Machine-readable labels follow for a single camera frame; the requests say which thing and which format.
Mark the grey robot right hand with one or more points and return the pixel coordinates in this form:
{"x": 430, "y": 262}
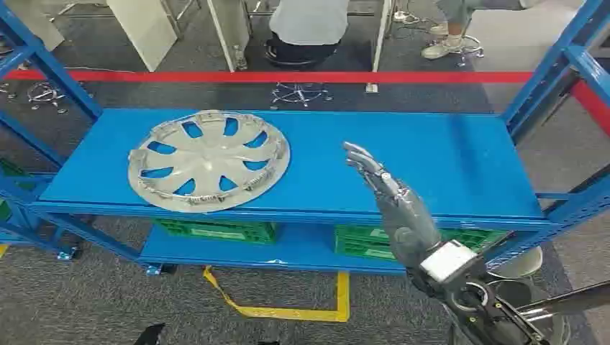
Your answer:
{"x": 405, "y": 224}

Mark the silver plastic hubcap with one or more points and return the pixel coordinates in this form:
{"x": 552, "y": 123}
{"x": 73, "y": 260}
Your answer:
{"x": 209, "y": 162}

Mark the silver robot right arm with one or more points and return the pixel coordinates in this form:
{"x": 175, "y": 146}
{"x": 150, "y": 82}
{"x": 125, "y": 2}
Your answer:
{"x": 476, "y": 309}

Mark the blue metal shelf rack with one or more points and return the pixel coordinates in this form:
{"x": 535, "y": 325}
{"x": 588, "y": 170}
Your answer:
{"x": 381, "y": 157}

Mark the yellow floor tape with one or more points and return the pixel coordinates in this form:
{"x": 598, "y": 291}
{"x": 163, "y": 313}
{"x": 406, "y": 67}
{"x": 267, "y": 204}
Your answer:
{"x": 342, "y": 295}
{"x": 3, "y": 250}

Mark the white power adapter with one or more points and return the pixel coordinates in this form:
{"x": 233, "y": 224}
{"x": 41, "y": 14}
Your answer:
{"x": 371, "y": 88}

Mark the chrome stool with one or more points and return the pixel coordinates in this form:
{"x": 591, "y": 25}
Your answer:
{"x": 469, "y": 51}

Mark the black round stool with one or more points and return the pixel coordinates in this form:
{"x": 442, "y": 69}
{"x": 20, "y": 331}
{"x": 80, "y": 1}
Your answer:
{"x": 295, "y": 64}
{"x": 44, "y": 93}

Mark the white power strip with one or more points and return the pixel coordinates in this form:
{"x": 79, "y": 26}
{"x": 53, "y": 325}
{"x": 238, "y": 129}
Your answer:
{"x": 405, "y": 16}

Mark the person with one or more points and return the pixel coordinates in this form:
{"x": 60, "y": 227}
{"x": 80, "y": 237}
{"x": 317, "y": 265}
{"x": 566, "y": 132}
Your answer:
{"x": 455, "y": 12}
{"x": 310, "y": 21}

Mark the clear water bottle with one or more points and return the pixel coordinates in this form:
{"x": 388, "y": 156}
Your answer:
{"x": 239, "y": 59}

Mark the white desk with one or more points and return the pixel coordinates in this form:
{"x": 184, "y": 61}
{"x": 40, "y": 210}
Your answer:
{"x": 228, "y": 28}
{"x": 143, "y": 28}

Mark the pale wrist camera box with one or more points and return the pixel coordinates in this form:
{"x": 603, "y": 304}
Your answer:
{"x": 448, "y": 261}

